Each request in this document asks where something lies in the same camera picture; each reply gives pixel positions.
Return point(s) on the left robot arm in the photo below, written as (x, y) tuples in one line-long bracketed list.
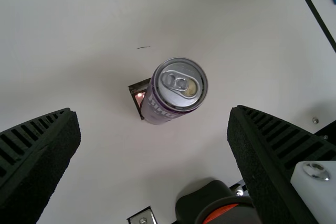
[(199, 200)]

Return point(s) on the small square scanner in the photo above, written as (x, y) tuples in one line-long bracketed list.
[(136, 95)]

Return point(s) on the purple can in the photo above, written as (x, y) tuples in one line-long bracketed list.
[(181, 87)]

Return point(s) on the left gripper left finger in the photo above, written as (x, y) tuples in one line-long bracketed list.
[(34, 161)]

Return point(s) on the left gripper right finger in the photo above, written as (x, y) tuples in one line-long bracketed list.
[(265, 155)]

